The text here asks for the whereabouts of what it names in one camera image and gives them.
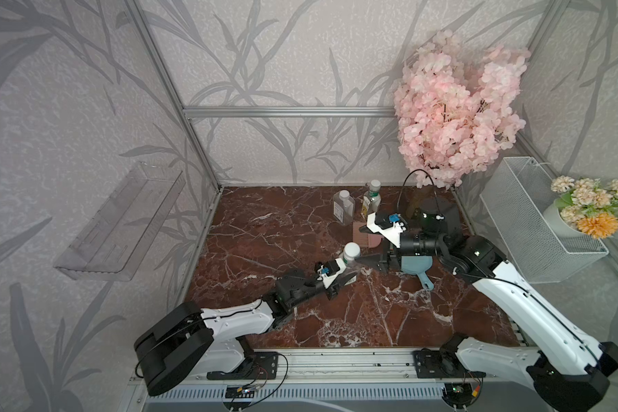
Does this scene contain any right base wiring bundle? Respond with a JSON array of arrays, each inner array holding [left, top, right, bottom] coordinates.
[[441, 378, 486, 411]]

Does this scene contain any square clear plastic bottle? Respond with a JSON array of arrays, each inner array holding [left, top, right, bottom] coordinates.
[[332, 192, 355, 226]]

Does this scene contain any white wire mesh basket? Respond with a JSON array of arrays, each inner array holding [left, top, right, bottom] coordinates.
[[480, 156, 608, 283]]

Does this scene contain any left black base cable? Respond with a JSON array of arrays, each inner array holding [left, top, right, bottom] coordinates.
[[222, 349, 290, 412]]

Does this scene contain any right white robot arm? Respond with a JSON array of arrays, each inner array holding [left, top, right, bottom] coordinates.
[[359, 211, 618, 411]]

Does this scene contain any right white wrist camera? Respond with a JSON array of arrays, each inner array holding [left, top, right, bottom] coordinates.
[[365, 213, 411, 248]]

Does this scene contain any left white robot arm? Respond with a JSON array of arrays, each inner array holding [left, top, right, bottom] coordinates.
[[134, 270, 356, 397]]

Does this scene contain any pink artificial blossom tree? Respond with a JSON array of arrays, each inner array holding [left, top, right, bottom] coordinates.
[[394, 30, 530, 189]]

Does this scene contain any potted pastel flower bouquet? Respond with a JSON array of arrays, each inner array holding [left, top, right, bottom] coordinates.
[[543, 175, 618, 240]]

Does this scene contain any clear acrylic wall shelf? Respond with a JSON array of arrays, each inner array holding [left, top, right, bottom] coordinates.
[[53, 161, 186, 282]]

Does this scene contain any blue dustpan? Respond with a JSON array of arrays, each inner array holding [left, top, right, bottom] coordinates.
[[401, 256, 434, 291]]

